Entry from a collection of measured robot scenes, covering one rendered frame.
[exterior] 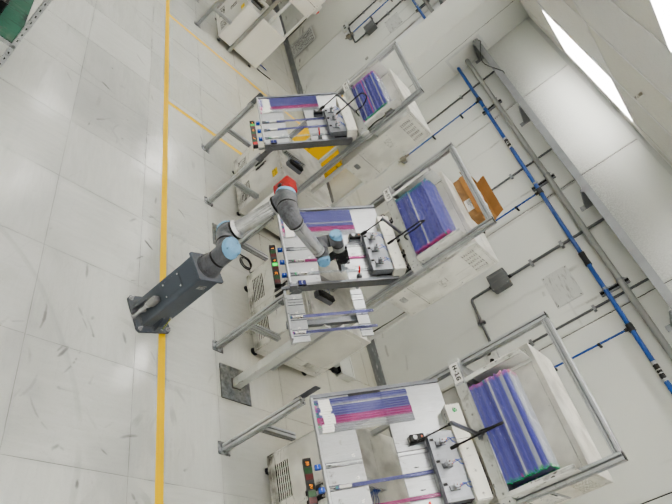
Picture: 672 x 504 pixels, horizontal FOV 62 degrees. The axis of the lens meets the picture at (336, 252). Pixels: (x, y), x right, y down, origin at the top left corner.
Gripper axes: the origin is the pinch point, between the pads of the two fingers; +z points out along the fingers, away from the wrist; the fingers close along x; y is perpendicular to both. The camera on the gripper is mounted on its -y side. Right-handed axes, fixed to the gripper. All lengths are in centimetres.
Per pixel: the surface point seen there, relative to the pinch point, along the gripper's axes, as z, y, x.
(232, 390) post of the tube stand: 41, -85, -42
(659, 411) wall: 89, 179, -105
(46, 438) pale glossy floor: -54, -147, -98
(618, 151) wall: 45, 248, 90
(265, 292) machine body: 44, -56, 32
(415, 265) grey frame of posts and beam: -1.1, 46.7, -11.6
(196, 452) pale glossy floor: 16, -102, -89
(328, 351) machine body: 76, -21, -10
